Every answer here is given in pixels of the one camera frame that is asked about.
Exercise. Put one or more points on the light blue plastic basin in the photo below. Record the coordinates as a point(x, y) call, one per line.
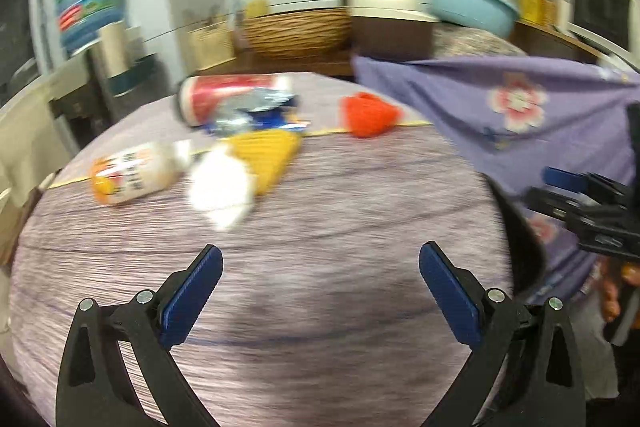
point(470, 9)

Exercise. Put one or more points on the sliding window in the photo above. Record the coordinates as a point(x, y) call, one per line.
point(20, 37)

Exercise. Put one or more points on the orange-capped plastic bottle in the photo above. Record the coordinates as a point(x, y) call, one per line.
point(135, 172)

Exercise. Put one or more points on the wooden sink counter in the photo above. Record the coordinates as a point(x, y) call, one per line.
point(280, 66)

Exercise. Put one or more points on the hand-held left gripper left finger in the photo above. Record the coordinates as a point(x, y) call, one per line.
point(192, 292)

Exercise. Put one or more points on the white cup dispenser tube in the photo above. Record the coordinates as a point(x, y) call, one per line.
point(115, 49)

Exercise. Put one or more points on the water dispenser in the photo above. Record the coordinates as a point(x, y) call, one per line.
point(75, 107)

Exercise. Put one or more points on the brown patterned cloth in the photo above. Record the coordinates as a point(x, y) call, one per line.
point(475, 43)

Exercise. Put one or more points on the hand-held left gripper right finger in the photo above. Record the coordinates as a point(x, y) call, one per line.
point(450, 292)

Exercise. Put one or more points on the white tissue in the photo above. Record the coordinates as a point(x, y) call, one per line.
point(220, 187)

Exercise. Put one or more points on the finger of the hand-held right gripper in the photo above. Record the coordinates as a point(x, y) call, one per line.
point(560, 178)
point(552, 203)

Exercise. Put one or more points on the wooden cabinet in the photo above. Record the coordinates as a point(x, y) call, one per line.
point(550, 39)

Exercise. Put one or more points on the orange knitted toy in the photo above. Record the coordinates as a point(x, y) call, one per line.
point(370, 117)

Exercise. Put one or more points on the person's right hand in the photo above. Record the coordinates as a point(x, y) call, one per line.
point(610, 302)

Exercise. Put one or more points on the cream chopstick holder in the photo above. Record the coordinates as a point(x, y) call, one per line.
point(212, 44)

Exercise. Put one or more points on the yellow soap bottle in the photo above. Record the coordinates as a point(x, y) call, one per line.
point(256, 7)

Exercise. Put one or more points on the dark teal caddy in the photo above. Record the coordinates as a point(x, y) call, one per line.
point(132, 77)

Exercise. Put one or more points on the beige cloth cover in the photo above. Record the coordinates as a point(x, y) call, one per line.
point(30, 142)

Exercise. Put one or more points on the white microwave oven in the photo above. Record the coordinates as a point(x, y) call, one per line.
point(600, 12)

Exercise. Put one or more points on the purple floral sheet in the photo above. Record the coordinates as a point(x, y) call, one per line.
point(450, 107)

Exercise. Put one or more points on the silver blue foil wrapper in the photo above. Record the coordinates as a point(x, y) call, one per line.
point(250, 109)

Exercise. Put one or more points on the red paper cup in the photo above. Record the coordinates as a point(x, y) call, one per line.
point(220, 94)

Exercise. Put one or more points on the woven basket basin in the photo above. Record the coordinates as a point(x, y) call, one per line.
point(295, 32)

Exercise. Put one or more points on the glass jar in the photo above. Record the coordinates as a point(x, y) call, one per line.
point(555, 2)

